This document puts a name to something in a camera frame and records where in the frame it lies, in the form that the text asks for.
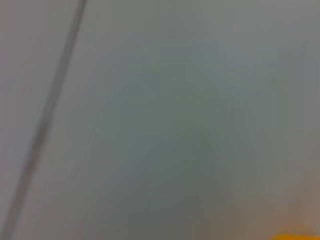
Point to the yellow plastic bin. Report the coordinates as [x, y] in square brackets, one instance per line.
[295, 237]

